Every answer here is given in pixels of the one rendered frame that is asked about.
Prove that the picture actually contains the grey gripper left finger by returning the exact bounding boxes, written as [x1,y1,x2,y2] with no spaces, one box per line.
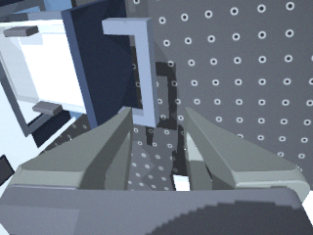
[7,107,133,190]

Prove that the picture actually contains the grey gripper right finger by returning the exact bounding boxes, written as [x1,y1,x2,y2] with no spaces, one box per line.
[184,107,310,204]

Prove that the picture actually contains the dark patterned carpet floor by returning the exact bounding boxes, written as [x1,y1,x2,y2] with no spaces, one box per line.
[125,0,313,191]

